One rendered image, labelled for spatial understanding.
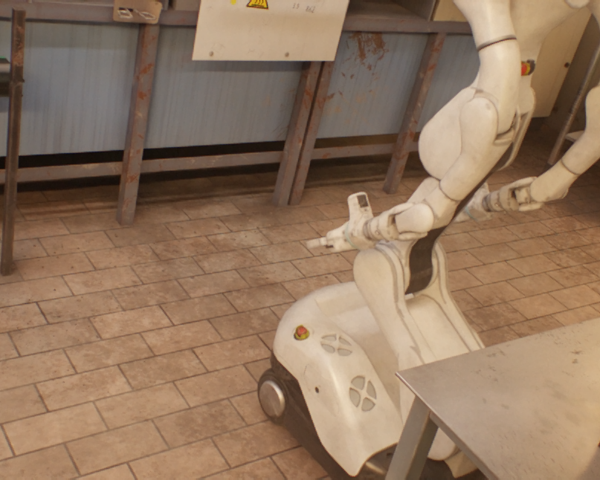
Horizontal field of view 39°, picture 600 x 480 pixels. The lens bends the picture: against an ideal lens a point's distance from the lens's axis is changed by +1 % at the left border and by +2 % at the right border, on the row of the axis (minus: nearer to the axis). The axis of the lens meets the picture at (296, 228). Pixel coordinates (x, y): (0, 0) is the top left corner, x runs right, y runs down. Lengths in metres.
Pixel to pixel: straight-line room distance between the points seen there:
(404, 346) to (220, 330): 0.83
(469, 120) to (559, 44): 3.56
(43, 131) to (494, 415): 2.07
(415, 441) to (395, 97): 2.55
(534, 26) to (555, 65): 3.39
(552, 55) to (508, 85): 3.54
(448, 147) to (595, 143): 0.36
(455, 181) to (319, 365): 0.69
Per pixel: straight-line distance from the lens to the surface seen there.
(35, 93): 2.97
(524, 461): 1.33
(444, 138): 1.98
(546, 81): 5.30
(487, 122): 1.68
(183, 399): 2.52
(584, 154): 2.13
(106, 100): 3.07
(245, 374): 2.64
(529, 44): 1.95
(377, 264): 2.18
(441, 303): 2.31
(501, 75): 1.69
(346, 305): 2.49
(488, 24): 1.70
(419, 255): 2.22
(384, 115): 3.82
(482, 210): 2.33
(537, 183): 2.20
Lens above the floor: 1.67
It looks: 29 degrees down
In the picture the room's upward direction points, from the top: 14 degrees clockwise
